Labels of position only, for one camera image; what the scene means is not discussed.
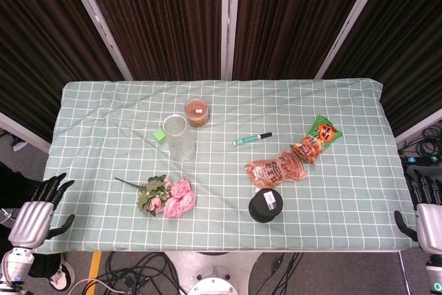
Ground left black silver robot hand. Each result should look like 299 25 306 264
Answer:
7 172 76 249

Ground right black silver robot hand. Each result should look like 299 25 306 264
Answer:
394 169 442 254

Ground pink artificial flower bouquet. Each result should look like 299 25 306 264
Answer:
114 174 196 219

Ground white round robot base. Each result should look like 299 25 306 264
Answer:
165 251 263 295

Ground clear textured glass vase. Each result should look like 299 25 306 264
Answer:
162 114 196 162

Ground black electronics box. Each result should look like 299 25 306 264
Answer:
400 155 442 173

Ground black white sneaker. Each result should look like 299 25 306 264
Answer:
48 255 76 292

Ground green orange snack bag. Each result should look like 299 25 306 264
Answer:
289 115 343 166

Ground orange pink snack packet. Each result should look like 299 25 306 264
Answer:
244 149 309 188

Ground black mesh pen holder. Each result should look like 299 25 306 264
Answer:
248 188 284 223

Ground dark brown corrugated partition panel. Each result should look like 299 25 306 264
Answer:
323 0 442 137
77 0 224 82
0 0 125 142
232 0 376 81

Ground green white checked tablecloth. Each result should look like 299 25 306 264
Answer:
33 78 423 254

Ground orange-brown candle jar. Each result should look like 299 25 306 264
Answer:
184 98 210 129

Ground teal marker with black cap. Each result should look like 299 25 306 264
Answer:
231 131 273 147

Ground coiled black cables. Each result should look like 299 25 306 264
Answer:
396 124 442 158

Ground white floor cable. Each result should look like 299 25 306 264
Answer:
68 276 120 295

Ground grey partition frame post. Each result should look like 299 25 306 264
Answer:
220 0 242 81
61 0 134 81
0 111 52 153
314 0 392 80
394 108 442 144

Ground black floor cable bundle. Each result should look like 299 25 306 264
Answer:
93 251 184 295

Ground black cable with green light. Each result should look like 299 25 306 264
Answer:
267 252 305 295

